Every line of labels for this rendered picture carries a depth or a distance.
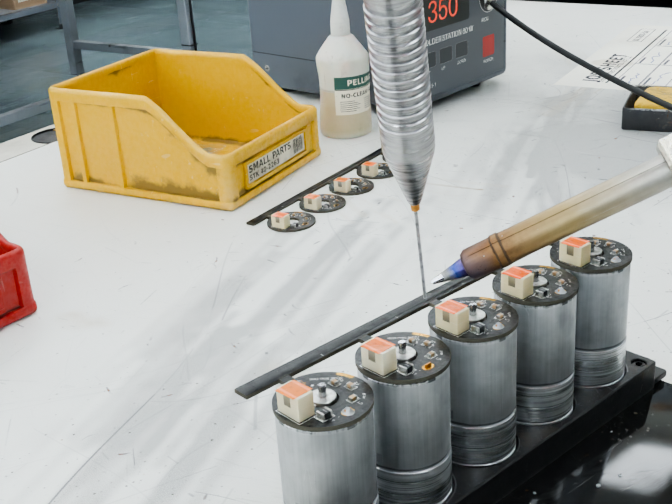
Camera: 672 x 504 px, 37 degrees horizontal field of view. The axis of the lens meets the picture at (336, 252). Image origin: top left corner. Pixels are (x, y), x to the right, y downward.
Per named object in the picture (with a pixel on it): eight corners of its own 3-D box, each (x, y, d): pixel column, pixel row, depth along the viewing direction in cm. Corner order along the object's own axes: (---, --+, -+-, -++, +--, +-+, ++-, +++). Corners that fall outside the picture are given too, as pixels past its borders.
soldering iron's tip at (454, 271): (437, 294, 25) (474, 277, 24) (428, 278, 24) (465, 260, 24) (436, 285, 25) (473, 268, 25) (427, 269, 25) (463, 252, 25)
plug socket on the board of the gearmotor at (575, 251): (595, 259, 31) (596, 239, 31) (578, 269, 30) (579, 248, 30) (573, 253, 31) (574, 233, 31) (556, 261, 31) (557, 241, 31)
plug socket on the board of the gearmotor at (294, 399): (323, 410, 24) (321, 386, 24) (296, 425, 24) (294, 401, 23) (301, 398, 25) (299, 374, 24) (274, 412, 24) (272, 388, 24)
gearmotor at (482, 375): (532, 464, 30) (536, 311, 28) (479, 503, 28) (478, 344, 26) (469, 432, 32) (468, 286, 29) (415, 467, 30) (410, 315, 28)
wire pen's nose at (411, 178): (385, 218, 21) (377, 163, 20) (393, 184, 22) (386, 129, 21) (436, 220, 21) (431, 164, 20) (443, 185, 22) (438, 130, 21)
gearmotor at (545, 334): (588, 424, 32) (595, 277, 29) (540, 459, 30) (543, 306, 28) (525, 396, 33) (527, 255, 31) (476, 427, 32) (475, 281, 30)
